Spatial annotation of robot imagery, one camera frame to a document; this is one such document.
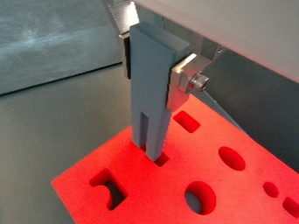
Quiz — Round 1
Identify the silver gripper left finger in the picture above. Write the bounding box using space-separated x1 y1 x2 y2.
103 0 139 79

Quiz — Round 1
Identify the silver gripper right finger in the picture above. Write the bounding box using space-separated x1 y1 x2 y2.
167 38 226 111

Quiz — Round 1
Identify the blue double-square peg block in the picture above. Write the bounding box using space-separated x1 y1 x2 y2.
130 22 190 161

